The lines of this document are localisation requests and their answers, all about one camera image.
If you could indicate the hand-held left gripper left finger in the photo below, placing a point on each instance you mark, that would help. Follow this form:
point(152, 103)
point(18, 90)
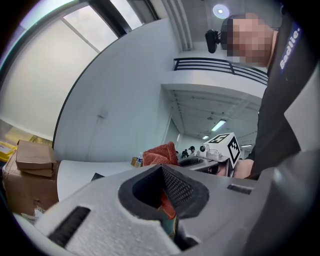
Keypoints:
point(105, 220)

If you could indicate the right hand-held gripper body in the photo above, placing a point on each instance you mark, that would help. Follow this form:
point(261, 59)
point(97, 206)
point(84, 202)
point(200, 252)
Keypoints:
point(225, 150)

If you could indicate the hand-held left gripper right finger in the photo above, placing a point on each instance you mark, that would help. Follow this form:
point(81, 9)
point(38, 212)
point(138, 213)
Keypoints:
point(220, 207)

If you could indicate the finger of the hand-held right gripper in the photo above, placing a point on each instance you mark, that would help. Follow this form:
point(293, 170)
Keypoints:
point(190, 160)
point(203, 166)

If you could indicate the red-brown cloth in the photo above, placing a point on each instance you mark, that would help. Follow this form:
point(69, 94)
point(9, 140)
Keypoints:
point(160, 155)

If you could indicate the black device with cable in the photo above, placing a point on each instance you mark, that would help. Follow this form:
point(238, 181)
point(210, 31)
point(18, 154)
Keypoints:
point(98, 177)

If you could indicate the person's right forearm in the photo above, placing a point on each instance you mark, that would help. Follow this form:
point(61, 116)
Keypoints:
point(240, 170)

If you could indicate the short ceiling tube light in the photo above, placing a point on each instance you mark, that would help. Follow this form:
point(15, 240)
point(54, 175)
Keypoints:
point(205, 137)

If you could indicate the long ceiling tube light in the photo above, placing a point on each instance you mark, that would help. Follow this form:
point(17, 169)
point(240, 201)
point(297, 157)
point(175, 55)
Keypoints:
point(218, 125)

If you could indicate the clear plastic water bottle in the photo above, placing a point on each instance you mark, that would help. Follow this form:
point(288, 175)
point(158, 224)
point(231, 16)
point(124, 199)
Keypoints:
point(139, 162)

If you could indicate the person's black shirt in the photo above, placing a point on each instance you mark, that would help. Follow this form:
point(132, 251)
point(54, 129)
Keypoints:
point(277, 112)

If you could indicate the clear bag of parts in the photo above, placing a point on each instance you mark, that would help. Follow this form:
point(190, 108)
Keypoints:
point(32, 213)

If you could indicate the black balcony railing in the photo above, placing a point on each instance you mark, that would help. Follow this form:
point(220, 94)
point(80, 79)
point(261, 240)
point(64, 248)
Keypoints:
point(220, 66)

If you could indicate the large brown cardboard box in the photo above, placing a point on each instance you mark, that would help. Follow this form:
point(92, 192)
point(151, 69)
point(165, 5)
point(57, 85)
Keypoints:
point(25, 192)

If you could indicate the small brown cardboard box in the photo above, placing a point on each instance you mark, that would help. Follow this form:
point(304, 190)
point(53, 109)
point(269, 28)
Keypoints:
point(35, 155)

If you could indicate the person's head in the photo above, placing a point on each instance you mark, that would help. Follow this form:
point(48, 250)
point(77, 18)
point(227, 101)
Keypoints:
point(250, 40)

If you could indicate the yellow plastic case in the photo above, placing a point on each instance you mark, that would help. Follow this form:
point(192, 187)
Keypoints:
point(7, 151)

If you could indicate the round ceiling light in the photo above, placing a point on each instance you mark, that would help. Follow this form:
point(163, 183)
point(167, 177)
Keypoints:
point(220, 11)

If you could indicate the white roller blind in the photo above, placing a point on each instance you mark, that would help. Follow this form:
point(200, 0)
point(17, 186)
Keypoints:
point(45, 77)

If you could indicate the white wall socket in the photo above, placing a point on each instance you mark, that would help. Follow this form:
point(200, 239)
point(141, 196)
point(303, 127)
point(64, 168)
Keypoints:
point(102, 113)

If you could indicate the black head camera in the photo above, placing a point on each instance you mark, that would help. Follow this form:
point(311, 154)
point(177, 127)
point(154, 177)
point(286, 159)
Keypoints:
point(212, 41)

